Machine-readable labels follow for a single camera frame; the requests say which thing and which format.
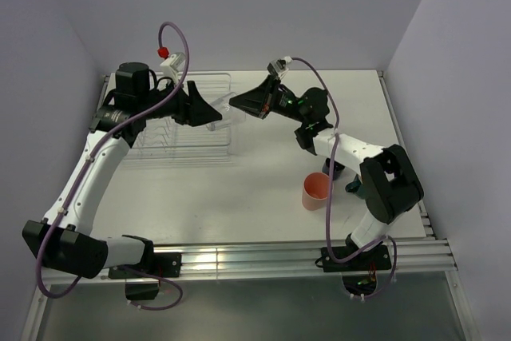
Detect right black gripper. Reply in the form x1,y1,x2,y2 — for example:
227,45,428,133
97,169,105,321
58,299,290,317
229,75,308,125

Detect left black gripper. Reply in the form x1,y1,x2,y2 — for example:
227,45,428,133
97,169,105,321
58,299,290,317
138,79,221,127

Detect large clear faceted glass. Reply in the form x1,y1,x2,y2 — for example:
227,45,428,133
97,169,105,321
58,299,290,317
206,92,246,131

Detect pink plastic cup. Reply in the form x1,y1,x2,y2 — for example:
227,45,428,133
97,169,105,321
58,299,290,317
302,172,329,211

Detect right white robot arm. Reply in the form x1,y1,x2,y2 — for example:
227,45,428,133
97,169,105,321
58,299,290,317
229,75,424,269

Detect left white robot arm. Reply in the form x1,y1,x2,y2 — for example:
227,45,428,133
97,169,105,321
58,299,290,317
22,62,222,279

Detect small black mug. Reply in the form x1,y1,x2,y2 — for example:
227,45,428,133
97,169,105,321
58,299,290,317
322,158,345,180

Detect dark green mug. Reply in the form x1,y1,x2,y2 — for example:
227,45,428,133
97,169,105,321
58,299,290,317
345,174,366,200

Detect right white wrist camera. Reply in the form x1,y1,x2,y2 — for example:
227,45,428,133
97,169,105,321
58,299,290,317
267,56,293,81

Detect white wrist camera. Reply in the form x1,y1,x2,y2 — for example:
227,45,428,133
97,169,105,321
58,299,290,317
157,47,188,84
267,56,293,81

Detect white wire dish rack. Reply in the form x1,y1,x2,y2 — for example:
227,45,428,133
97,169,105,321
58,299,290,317
125,72,232,161

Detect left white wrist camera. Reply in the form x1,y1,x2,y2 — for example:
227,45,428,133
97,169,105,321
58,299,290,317
157,47,188,84

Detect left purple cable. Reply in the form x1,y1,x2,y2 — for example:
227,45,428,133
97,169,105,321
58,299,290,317
35,22,191,312

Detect aluminium mounting rail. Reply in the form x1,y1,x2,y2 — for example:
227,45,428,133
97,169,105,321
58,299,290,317
38,236,458,284

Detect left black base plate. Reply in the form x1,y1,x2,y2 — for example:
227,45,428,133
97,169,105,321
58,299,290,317
108,252,182,280

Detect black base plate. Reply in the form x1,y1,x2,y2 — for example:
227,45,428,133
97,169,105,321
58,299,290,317
108,252,182,280
315,244,392,273

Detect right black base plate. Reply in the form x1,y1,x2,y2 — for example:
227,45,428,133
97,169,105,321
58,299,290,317
315,244,392,273

